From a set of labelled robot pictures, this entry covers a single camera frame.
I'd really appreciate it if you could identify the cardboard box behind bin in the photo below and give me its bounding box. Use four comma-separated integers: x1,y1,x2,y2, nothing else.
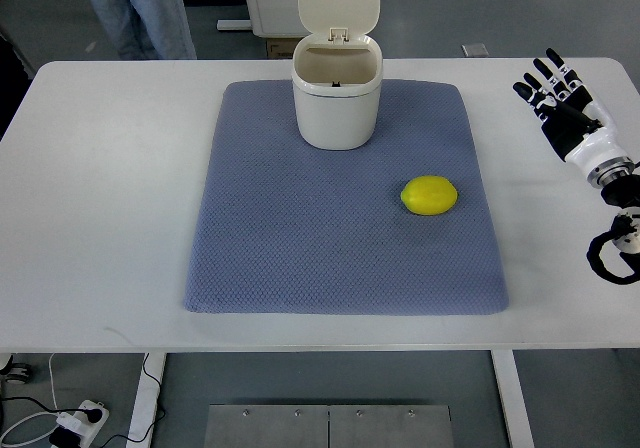
266,38,301,60

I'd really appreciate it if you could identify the white power strip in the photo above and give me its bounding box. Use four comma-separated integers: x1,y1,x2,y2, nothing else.
49,400,110,448

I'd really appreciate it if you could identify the white table leg right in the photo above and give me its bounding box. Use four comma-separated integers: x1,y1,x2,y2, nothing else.
491,349,535,448

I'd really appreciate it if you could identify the yellow lemon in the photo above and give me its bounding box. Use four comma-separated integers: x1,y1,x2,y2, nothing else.
400,175,458,216

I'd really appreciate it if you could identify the grey floor socket plate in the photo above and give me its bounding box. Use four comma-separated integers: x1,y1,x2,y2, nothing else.
461,43,489,58

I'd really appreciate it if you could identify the person in blue jeans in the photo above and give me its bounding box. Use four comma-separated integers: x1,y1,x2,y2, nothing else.
90,0,197,61

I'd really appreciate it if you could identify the white table leg left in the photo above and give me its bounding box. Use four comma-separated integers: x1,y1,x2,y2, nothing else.
126,352,167,447

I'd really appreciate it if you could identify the black power cable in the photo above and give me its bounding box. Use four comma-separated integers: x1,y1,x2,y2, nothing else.
0,351,166,448

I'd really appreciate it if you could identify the blue textured mat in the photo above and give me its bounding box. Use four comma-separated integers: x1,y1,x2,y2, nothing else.
184,80,509,316

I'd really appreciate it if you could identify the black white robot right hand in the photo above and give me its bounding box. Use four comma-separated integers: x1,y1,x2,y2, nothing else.
513,48,636,187

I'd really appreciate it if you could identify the metal floor plate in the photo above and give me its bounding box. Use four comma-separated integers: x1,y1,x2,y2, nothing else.
204,404,454,447

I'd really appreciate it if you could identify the white table leg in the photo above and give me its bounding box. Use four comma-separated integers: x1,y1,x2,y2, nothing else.
491,349,535,448
126,352,167,447

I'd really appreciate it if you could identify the white power cable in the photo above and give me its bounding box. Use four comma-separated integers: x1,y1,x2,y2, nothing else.
0,351,84,444

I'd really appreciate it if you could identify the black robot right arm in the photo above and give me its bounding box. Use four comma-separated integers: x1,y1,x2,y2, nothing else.
586,158,639,286

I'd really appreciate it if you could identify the caster wheel at left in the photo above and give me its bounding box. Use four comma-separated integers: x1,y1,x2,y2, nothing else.
0,353,33,384

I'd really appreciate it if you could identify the white trash bin open lid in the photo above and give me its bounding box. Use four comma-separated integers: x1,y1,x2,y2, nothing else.
292,0,383,150

